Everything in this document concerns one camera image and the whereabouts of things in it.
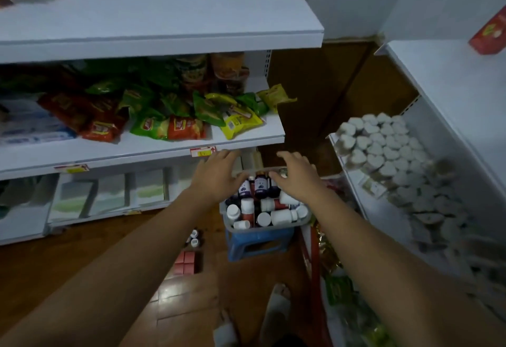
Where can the person's right hand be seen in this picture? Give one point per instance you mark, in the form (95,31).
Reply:
(304,182)

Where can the person's left hand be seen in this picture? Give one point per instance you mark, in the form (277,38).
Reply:
(215,180)

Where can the clear plastic bin of bottles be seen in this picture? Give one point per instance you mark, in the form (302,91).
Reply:
(269,229)

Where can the person's left forearm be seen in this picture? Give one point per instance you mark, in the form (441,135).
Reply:
(110,271)

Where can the person's right forearm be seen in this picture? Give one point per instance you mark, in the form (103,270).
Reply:
(395,279)

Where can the pack of small bottles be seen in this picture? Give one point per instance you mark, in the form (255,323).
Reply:
(193,240)

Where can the person's right leg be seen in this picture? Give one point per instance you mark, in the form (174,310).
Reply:
(281,289)

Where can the person's leg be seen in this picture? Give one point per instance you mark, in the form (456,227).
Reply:
(227,315)
(281,289)

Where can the person's left leg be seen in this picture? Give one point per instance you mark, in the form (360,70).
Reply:
(227,315)

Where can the red carton box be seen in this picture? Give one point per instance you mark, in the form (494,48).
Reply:
(490,34)

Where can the red yellow price tag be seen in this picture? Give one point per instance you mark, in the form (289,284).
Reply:
(71,168)
(201,152)

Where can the pile of snack bags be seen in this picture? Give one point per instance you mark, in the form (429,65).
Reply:
(186,127)

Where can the blue plastic stool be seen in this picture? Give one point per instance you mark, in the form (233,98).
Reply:
(253,246)

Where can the stack of white heart-lid jars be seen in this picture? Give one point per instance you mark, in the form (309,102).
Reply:
(375,149)

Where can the small red boxes pack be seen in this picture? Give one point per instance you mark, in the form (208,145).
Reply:
(186,263)

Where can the small yellow price tag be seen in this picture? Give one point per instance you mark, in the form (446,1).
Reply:
(132,212)

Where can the dark instant noodle cup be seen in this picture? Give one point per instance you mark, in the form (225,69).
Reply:
(233,87)

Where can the row of pale flat packs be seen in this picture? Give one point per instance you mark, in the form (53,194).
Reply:
(106,196)

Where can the green instant noodle cup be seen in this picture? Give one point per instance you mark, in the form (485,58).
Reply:
(191,70)

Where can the pile of mixed packets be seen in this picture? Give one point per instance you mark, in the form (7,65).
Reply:
(340,291)

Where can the orange instant noodle cup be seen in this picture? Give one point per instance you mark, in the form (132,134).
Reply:
(227,64)

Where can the white right slipper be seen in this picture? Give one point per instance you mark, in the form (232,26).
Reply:
(276,311)

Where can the white slipper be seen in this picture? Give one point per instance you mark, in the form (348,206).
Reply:
(276,311)
(225,335)

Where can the white left slipper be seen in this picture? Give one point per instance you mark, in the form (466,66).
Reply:
(225,335)

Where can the blue tissue packs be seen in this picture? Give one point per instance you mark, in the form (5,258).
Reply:
(31,125)

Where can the dark green pack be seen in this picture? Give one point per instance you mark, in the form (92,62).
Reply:
(4,196)

